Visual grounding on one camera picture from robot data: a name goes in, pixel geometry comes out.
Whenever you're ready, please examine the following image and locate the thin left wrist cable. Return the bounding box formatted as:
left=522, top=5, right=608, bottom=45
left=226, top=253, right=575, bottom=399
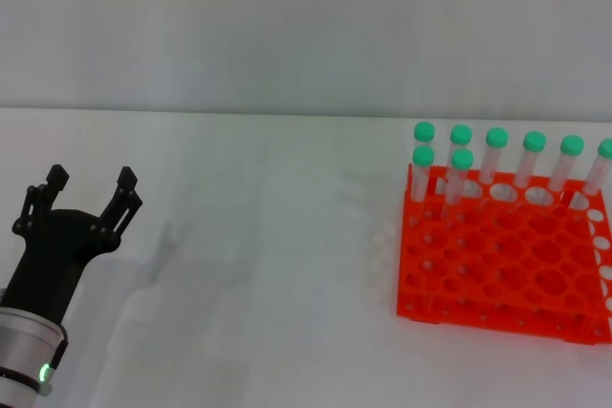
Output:
left=46, top=329, right=70, bottom=374

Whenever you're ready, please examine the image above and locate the orange test tube rack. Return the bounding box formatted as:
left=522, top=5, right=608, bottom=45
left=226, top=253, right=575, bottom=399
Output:
left=396, top=162, right=612, bottom=346

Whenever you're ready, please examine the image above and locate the clear test tube green cap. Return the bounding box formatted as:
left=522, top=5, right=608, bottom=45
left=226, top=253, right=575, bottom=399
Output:
left=547, top=135, right=585, bottom=194
left=580, top=138, right=612, bottom=197
left=514, top=131, right=547, bottom=189
left=442, top=148, right=474, bottom=225
left=480, top=127, right=510, bottom=187
left=449, top=124, right=473, bottom=154
left=413, top=120, right=437, bottom=175
left=411, top=145, right=436, bottom=227

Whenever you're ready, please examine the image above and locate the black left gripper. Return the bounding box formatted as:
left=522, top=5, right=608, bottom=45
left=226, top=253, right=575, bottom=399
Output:
left=0, top=164, right=144, bottom=326

